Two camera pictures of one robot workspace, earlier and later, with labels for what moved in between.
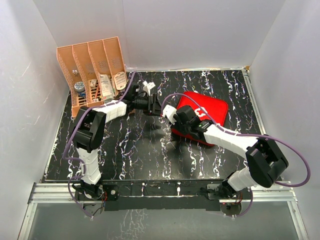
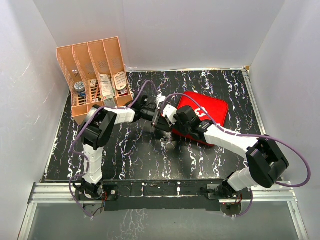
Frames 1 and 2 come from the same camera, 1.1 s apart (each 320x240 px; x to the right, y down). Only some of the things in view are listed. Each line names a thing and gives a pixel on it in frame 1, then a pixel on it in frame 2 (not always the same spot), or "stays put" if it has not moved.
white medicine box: [107, 91] stays put
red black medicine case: [207, 109] stays put
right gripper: [178, 119] stays put
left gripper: [154, 106] → [160, 122]
